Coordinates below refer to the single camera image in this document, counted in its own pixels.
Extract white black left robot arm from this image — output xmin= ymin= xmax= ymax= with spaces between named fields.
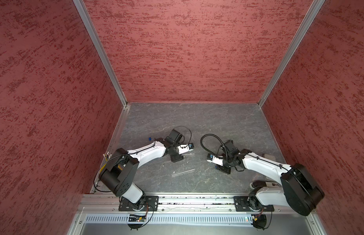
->
xmin=98 ymin=129 xmax=194 ymax=203

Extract pencils in cup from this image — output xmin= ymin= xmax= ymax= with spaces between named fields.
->
xmin=103 ymin=152 xmax=111 ymax=162

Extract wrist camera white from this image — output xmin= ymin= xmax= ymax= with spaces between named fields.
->
xmin=206 ymin=153 xmax=223 ymax=166
xmin=177 ymin=143 xmax=194 ymax=155

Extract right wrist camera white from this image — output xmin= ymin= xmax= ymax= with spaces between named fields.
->
xmin=206 ymin=153 xmax=223 ymax=166

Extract aluminium corner frame post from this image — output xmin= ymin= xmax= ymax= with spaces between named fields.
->
xmin=73 ymin=0 xmax=128 ymax=108
xmin=258 ymin=0 xmax=325 ymax=108

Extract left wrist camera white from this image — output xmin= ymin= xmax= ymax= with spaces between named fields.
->
xmin=177 ymin=143 xmax=194 ymax=155

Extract black right camera cable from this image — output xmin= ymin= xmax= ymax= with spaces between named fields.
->
xmin=200 ymin=134 xmax=230 ymax=161

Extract white slotted cable duct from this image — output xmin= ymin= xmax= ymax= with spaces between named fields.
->
xmin=84 ymin=214 xmax=253 ymax=226

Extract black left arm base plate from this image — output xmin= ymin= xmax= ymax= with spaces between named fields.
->
xmin=118 ymin=195 xmax=159 ymax=212

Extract aluminium front rail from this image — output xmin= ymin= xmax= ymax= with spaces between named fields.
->
xmin=78 ymin=193 xmax=296 ymax=214

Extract aluminium corner frame post right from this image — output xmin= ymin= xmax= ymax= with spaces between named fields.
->
xmin=258 ymin=0 xmax=325 ymax=108

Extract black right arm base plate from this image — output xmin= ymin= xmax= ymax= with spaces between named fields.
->
xmin=233 ymin=196 xmax=275 ymax=213

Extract aluminium corner frame post left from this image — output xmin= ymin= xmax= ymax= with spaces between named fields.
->
xmin=73 ymin=0 xmax=128 ymax=108

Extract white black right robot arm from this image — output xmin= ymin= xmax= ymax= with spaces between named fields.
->
xmin=207 ymin=140 xmax=325 ymax=216

